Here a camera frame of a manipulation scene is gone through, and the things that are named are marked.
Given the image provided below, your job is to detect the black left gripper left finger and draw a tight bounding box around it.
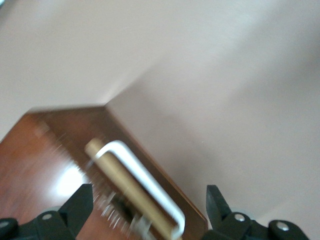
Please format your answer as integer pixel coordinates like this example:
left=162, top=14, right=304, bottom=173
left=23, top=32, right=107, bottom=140
left=0, top=183, right=94, bottom=240

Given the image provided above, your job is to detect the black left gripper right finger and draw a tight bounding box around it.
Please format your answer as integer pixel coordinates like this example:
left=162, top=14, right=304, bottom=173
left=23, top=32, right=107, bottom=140
left=201, top=184, right=311, bottom=240

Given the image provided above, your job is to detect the white metal drawer handle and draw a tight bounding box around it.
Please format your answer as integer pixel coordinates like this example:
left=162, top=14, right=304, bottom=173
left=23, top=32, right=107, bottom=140
left=94, top=140, right=186, bottom=239

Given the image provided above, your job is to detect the dark red wooden cabinet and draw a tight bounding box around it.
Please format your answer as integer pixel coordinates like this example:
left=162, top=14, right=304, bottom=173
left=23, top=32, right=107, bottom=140
left=0, top=109, right=141, bottom=240

